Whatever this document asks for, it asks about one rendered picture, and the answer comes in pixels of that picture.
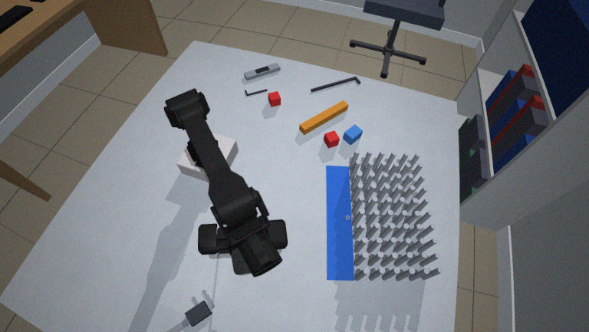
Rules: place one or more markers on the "blue flat strip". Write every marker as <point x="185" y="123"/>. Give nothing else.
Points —
<point x="340" y="256"/>

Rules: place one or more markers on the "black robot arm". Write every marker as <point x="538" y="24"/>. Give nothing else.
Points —
<point x="234" y="203"/>

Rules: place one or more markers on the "red cube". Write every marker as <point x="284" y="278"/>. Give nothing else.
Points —
<point x="274" y="99"/>
<point x="331" y="139"/>

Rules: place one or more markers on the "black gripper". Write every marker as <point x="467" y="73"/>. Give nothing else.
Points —
<point x="210" y="243"/>

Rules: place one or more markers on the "blue cube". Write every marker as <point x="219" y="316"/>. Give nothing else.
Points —
<point x="352" y="134"/>

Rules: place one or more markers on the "orange rectangular bar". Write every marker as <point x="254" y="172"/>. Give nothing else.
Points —
<point x="323" y="117"/>

